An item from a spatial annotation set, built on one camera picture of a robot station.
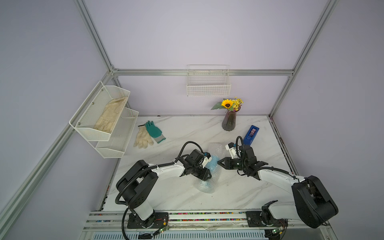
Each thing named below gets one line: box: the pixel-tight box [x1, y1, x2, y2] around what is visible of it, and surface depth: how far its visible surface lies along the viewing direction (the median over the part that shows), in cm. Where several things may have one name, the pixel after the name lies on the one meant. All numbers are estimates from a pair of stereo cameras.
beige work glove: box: [133, 125, 154, 149], surface depth 107 cm
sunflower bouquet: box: [210, 96, 244, 112], surface depth 97 cm
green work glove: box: [145, 120, 166, 143], surface depth 112 cm
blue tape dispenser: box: [243, 125, 260, 146], surface depth 105 cm
